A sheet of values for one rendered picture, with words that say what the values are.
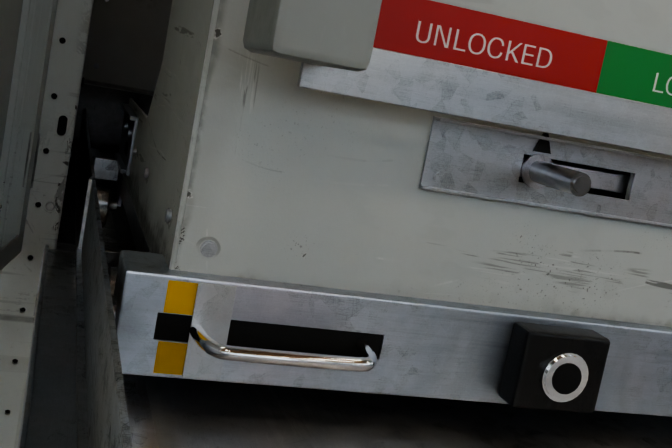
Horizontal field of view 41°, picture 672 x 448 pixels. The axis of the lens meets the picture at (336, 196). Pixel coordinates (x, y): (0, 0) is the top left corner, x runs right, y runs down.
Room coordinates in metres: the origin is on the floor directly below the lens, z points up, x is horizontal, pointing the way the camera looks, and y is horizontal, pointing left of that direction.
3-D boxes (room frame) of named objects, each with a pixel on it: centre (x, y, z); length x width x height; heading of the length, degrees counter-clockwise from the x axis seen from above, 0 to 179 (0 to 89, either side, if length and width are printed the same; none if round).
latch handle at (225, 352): (0.49, 0.01, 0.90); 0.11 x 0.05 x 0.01; 108
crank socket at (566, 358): (0.55, -0.16, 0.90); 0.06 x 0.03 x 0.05; 108
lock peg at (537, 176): (0.54, -0.13, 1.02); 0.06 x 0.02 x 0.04; 18
